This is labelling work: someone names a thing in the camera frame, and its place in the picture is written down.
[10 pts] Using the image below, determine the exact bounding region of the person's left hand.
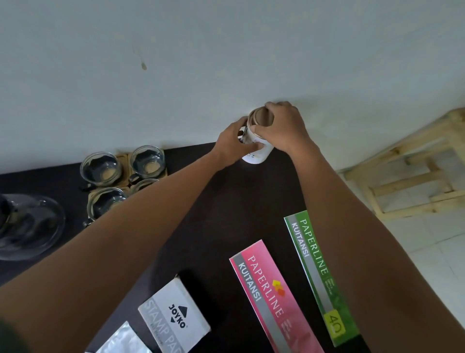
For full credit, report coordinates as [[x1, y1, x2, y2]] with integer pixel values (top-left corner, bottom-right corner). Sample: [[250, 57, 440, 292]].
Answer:
[[214, 116, 264, 168]]

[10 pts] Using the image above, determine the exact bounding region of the person's right forearm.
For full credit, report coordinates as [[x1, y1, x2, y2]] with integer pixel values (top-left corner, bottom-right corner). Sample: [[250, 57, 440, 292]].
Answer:
[[287, 140, 465, 353]]

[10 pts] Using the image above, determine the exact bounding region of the wooden cup tray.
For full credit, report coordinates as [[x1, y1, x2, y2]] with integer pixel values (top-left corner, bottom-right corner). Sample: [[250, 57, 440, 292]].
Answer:
[[86, 149, 170, 220]]

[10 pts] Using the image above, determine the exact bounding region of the clear glass cup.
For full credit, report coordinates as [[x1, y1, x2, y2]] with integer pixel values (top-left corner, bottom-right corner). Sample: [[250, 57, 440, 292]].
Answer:
[[130, 178, 161, 194], [86, 187, 128, 223], [80, 152, 123, 187], [130, 145, 166, 181]]

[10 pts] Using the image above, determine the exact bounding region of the grey stamp pad box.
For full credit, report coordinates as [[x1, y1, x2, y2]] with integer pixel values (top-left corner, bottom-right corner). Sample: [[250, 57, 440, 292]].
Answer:
[[138, 276, 211, 353]]

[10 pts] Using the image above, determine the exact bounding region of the white mug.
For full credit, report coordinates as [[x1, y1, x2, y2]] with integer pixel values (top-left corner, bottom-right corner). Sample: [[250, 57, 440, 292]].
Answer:
[[238, 107, 275, 164]]

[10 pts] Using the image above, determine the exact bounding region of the clear glass teapot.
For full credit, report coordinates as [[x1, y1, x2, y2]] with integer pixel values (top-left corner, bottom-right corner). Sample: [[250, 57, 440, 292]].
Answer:
[[0, 193, 66, 262]]

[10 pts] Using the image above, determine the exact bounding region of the pink receipt book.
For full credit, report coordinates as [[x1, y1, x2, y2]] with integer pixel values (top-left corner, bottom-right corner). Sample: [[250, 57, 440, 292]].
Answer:
[[229, 239, 325, 353]]

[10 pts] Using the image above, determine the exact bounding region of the green receipt book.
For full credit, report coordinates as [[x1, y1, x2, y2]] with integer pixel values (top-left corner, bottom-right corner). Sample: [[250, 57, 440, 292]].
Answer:
[[283, 210, 360, 347]]

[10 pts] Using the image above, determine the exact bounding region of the silver foil packet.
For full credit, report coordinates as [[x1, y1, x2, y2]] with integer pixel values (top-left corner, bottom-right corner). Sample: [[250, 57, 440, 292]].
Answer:
[[85, 321, 153, 353]]

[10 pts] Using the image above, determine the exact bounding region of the person's right hand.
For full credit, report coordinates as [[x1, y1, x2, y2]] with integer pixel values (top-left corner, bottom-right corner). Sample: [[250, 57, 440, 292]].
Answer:
[[254, 101, 314, 155]]

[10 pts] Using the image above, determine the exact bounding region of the person's left forearm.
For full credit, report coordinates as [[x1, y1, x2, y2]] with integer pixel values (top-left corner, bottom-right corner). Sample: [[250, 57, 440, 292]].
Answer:
[[0, 147, 241, 353]]

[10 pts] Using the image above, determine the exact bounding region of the wooden stool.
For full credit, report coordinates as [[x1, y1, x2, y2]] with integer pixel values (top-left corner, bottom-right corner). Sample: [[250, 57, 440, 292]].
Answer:
[[343, 108, 465, 221]]

